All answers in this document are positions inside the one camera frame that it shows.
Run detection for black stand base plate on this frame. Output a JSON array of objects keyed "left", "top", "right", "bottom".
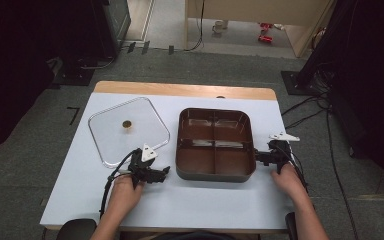
[
  {"left": 280, "top": 70, "right": 318, "bottom": 97},
  {"left": 50, "top": 56, "right": 97, "bottom": 88}
]

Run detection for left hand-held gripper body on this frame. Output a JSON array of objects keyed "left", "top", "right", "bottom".
[{"left": 127, "top": 143, "right": 159, "bottom": 190}]

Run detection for black cabinet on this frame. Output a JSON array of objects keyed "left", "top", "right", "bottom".
[{"left": 88, "top": 0, "right": 132, "bottom": 60}]

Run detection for light wooden desk frame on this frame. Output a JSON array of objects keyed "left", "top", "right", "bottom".
[{"left": 183, "top": 0, "right": 335, "bottom": 59}]

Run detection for person's right hand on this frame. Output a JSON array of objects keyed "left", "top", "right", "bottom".
[{"left": 270, "top": 162, "right": 307, "bottom": 202}]

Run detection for left hand-held gripper black cable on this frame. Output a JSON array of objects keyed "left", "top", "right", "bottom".
[{"left": 98, "top": 148, "right": 140, "bottom": 220}]

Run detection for black chair armrest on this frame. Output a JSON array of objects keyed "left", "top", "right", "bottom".
[
  {"left": 55, "top": 218, "right": 98, "bottom": 240},
  {"left": 284, "top": 211, "right": 298, "bottom": 240}
]

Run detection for red tool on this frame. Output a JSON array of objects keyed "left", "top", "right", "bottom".
[{"left": 257, "top": 22, "right": 275, "bottom": 44}]

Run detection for hanging black cable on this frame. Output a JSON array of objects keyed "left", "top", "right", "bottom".
[{"left": 183, "top": 0, "right": 205, "bottom": 52}]

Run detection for dark curtain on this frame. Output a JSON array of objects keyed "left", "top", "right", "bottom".
[
  {"left": 296, "top": 0, "right": 384, "bottom": 201},
  {"left": 0, "top": 0, "right": 96, "bottom": 158}
]

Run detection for black floor cables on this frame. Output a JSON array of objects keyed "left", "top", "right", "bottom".
[{"left": 280, "top": 61, "right": 361, "bottom": 240}]

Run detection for person's left hand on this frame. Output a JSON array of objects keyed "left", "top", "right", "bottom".
[{"left": 107, "top": 174, "right": 146, "bottom": 218}]

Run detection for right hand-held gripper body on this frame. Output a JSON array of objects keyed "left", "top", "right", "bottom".
[{"left": 267, "top": 131, "right": 301, "bottom": 175}]

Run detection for right hand-held gripper black cable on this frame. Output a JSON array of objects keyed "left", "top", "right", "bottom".
[{"left": 278, "top": 143, "right": 310, "bottom": 195}]

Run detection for clear lid with gold knob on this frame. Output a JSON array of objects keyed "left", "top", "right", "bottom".
[{"left": 87, "top": 96, "right": 171, "bottom": 169}]

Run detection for brown divided food box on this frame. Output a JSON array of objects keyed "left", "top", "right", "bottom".
[{"left": 175, "top": 107, "right": 257, "bottom": 184}]

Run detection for hand-held gripper black cable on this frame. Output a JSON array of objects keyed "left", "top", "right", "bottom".
[
  {"left": 98, "top": 148, "right": 140, "bottom": 220},
  {"left": 278, "top": 143, "right": 310, "bottom": 195}
]

